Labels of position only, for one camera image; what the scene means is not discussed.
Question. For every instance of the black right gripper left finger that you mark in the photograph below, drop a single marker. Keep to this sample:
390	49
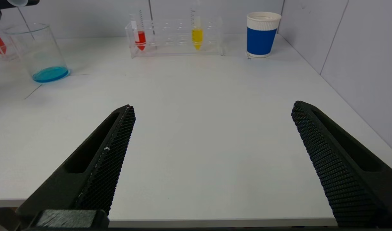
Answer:
96	179

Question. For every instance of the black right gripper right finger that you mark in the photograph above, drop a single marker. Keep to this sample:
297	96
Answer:
343	179

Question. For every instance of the yellow pigment test tube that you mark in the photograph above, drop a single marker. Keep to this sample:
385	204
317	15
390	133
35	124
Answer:
197	37

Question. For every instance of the red pigment tube white label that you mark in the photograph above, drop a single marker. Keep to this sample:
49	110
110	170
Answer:
140	38

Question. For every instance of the blue pigment test tube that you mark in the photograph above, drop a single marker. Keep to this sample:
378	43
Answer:
18	2

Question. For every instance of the clear glass beaker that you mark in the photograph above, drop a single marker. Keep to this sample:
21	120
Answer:
50	73

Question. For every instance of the blue white paper cup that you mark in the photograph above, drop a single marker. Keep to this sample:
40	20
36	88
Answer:
261	40

